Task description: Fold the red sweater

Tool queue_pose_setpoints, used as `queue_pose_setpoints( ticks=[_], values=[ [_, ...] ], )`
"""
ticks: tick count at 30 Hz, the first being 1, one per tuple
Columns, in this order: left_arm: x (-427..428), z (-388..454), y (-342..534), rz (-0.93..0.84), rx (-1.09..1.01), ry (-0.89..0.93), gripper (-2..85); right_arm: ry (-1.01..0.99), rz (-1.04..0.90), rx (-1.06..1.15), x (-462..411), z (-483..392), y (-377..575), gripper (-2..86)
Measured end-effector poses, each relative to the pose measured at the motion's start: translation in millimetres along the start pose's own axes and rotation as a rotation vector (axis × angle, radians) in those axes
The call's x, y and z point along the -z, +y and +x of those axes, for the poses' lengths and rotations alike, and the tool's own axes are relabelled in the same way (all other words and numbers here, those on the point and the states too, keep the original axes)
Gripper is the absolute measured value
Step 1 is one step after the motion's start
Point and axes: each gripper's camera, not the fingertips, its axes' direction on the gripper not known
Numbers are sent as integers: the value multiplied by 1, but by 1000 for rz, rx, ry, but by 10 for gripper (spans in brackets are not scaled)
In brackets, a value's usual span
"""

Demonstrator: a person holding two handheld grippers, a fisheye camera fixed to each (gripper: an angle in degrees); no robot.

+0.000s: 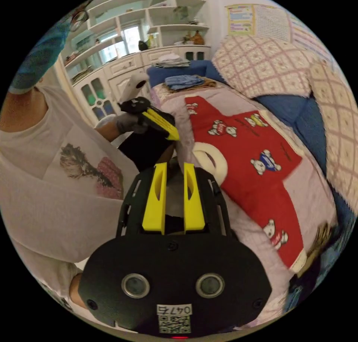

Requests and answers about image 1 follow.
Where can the blue pillow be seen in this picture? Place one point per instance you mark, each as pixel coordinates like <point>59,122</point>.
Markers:
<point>293,111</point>

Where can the white shelf cupboard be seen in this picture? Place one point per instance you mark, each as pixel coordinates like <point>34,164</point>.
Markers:
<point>126,68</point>

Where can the person's left hand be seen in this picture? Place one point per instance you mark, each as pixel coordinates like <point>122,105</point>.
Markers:
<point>129,123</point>

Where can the pile of light folded clothes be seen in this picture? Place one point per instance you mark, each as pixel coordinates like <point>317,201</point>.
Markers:
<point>171,60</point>

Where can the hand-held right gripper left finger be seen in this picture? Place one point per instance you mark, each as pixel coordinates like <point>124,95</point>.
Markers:
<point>153,205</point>

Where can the pile of dark clothes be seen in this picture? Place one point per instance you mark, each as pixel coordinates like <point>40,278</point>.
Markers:
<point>316,258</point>

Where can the red sweater with bear print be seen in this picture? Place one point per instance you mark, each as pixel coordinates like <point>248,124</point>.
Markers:
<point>251,180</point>

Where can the person's left forearm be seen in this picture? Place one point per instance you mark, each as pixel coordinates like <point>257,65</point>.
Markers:
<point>107,131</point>

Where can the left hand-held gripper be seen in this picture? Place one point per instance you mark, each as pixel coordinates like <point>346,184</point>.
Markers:
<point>134,105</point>

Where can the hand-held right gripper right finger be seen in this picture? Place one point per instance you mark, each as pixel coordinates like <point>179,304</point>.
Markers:
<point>193,208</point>

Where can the pile of blue and brown clothes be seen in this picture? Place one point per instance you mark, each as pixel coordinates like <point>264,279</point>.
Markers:
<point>184,81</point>

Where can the window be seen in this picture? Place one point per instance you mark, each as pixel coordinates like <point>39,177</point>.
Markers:
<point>123,43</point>

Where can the blue cushion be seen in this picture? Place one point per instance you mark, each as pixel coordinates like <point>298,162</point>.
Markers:
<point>195,68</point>

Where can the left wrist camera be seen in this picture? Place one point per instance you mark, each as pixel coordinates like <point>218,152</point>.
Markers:
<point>133,87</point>

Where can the checked pink folded quilt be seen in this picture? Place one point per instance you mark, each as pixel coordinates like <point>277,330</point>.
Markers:
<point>339,140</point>
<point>263,65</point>

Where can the person's body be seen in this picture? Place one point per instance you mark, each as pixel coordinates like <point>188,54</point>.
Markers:
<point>42,196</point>

